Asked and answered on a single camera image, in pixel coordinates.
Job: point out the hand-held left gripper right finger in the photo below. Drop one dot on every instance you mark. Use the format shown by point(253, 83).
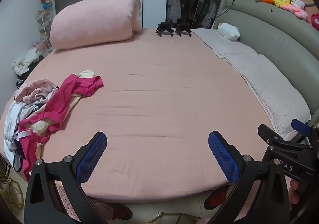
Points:
point(224, 156)

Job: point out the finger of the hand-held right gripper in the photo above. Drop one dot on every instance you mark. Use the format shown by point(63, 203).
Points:
point(301, 127)
point(270, 135)

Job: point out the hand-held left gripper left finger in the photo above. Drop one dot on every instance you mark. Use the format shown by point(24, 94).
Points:
point(92, 156)

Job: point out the pile of pale clothes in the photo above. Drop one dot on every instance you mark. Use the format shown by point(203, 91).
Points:
point(27, 60)

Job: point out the person's right hand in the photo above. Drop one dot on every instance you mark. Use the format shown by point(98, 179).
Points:
point(296, 190)

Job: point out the dark red slipper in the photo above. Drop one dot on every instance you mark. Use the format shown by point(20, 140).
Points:
point(123, 211)
point(215, 197)

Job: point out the pink fluffy fabric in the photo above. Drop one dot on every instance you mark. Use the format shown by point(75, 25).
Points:
point(64, 194)

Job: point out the magenta garment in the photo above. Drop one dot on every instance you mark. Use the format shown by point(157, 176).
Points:
point(62, 96)

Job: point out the black garment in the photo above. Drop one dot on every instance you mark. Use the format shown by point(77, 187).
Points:
point(18, 161)

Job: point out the round pink bed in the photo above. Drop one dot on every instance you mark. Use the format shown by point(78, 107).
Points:
point(162, 101)

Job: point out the white garment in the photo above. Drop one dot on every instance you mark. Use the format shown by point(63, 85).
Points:
point(12, 119)

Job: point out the grey padded headboard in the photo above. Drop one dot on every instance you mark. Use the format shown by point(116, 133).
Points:
point(274, 32)

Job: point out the red plush toy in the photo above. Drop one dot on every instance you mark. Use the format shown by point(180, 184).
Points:
point(315, 22)

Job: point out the white plush toy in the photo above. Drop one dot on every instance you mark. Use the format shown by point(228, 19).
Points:
point(229, 31)

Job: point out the pink white cat plush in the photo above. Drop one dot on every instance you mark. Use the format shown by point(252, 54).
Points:
point(297, 8)

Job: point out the black folded gadget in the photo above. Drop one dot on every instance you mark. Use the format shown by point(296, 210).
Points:
point(183, 29)
point(164, 28)

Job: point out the rolled pink quilt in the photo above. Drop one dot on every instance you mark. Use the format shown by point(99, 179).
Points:
point(94, 22)

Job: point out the white shelf rack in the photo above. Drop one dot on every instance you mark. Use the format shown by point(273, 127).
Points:
point(43, 29)

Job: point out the red hat doll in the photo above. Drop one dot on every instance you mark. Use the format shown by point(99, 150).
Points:
point(45, 0)

